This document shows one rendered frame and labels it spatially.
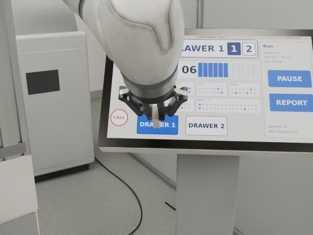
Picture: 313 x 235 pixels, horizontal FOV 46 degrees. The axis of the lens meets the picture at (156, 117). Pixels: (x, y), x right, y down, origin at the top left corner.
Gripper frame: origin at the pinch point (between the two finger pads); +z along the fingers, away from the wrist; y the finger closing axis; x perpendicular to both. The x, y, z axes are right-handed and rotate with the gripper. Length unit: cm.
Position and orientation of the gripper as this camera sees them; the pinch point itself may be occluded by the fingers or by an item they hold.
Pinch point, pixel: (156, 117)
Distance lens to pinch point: 79.6
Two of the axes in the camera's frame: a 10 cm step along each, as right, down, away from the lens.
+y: -10.0, -0.2, 0.6
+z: 0.5, 3.4, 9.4
